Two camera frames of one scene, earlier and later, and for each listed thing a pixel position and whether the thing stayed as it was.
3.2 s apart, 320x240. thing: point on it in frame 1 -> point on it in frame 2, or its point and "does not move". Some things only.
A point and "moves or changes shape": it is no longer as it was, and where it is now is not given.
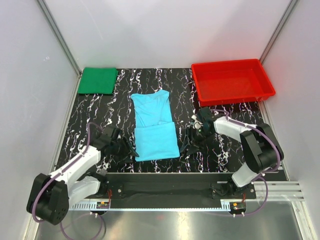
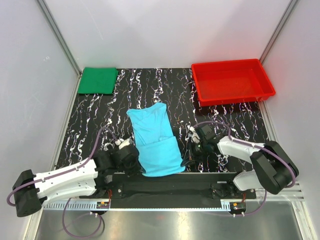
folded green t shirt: [98, 80] does not move
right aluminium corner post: [291, 5] does not move
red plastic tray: [231, 82] does not move
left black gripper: [128, 151] -> [137, 169]
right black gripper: [187, 142] -> [189, 157]
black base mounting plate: [136, 186] does not move
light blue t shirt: [155, 133] moves or changes shape
